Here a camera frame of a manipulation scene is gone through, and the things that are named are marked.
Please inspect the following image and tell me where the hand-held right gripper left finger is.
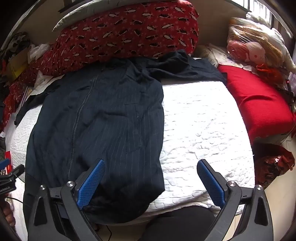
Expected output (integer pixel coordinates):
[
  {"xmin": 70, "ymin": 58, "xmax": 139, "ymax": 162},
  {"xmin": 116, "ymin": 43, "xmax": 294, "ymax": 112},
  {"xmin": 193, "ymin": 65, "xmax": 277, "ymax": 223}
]
[{"xmin": 27, "ymin": 159, "xmax": 106, "ymax": 241}]

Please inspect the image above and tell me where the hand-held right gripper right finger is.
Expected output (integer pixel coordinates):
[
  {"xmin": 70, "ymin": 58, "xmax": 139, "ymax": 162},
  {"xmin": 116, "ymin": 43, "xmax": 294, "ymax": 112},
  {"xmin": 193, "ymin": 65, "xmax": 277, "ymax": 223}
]
[{"xmin": 197, "ymin": 159, "xmax": 274, "ymax": 241}]

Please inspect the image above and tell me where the navy pinstriped shirt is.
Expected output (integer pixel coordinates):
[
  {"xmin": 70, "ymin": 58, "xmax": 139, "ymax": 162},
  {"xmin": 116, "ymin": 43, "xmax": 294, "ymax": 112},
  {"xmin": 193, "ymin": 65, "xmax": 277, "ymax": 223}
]
[{"xmin": 14, "ymin": 50, "xmax": 228, "ymax": 226}]

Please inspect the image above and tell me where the person's left hand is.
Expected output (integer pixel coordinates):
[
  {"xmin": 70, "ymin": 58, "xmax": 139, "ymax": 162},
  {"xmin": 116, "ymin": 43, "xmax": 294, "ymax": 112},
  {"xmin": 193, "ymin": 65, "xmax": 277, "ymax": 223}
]
[{"xmin": 0, "ymin": 201, "xmax": 16, "ymax": 229}]

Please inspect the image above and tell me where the red packet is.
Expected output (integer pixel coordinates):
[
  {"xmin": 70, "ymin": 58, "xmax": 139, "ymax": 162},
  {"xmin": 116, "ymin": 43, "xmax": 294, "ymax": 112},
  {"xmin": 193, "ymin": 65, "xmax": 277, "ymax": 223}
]
[{"xmin": 0, "ymin": 151, "xmax": 13, "ymax": 176}]

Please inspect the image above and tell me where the red shiny bag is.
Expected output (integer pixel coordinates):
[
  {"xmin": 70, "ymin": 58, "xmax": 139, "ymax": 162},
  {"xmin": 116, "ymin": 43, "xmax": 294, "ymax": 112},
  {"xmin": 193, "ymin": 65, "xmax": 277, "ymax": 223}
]
[{"xmin": 254, "ymin": 144, "xmax": 295, "ymax": 183}]

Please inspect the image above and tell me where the white quilted bedspread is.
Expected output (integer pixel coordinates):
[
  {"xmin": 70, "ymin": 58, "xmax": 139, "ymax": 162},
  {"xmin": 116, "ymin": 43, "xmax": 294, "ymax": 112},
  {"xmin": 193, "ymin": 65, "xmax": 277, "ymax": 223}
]
[{"xmin": 9, "ymin": 57, "xmax": 256, "ymax": 232}]

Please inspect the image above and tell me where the plain red pillow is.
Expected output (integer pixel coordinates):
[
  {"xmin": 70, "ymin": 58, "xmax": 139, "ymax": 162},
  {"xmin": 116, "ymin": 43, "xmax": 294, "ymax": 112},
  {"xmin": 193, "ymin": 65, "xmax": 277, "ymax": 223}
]
[{"xmin": 217, "ymin": 64, "xmax": 296, "ymax": 144}]

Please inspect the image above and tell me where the white paper sheet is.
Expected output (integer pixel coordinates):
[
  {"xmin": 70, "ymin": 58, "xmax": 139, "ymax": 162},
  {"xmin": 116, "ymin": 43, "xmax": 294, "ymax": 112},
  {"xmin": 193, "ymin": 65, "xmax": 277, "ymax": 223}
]
[{"xmin": 34, "ymin": 71, "xmax": 63, "ymax": 93}]

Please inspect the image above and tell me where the yellow box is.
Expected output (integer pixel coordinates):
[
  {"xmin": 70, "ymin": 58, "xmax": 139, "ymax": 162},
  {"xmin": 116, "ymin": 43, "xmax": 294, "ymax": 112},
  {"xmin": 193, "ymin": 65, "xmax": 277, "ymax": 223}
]
[{"xmin": 6, "ymin": 50, "xmax": 29, "ymax": 79}]

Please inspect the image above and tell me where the white plastic bag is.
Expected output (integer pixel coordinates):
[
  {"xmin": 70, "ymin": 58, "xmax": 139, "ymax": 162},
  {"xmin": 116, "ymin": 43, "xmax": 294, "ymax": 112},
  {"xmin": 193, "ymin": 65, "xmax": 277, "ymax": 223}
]
[{"xmin": 28, "ymin": 44, "xmax": 50, "ymax": 62}]

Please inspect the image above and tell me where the black and white cloth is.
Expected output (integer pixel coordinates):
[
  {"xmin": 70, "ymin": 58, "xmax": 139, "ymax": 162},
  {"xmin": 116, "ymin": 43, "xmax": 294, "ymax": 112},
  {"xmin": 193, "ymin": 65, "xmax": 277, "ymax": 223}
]
[{"xmin": 2, "ymin": 32, "xmax": 30, "ymax": 61}]

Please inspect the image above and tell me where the plastic bag of plush toys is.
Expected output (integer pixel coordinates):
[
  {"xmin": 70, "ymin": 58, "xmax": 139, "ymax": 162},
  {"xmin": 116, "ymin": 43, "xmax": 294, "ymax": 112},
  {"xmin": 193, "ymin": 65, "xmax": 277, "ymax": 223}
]
[{"xmin": 227, "ymin": 17, "xmax": 289, "ymax": 70}]

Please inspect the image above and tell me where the red printed blanket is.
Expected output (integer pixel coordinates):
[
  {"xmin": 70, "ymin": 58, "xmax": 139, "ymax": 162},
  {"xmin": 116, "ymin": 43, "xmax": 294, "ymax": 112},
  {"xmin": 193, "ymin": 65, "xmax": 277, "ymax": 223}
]
[{"xmin": 2, "ymin": 0, "xmax": 200, "ymax": 130}]

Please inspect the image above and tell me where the grey pillow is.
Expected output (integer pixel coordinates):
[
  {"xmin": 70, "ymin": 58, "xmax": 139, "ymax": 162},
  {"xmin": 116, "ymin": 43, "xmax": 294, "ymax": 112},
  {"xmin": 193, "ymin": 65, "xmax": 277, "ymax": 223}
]
[{"xmin": 53, "ymin": 0, "xmax": 130, "ymax": 32}]

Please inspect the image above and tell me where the black cable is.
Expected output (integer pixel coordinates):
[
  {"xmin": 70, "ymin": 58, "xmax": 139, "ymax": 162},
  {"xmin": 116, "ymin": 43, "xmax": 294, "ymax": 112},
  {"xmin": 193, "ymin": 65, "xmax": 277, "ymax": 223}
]
[{"xmin": 6, "ymin": 197, "xmax": 25, "ymax": 205}]

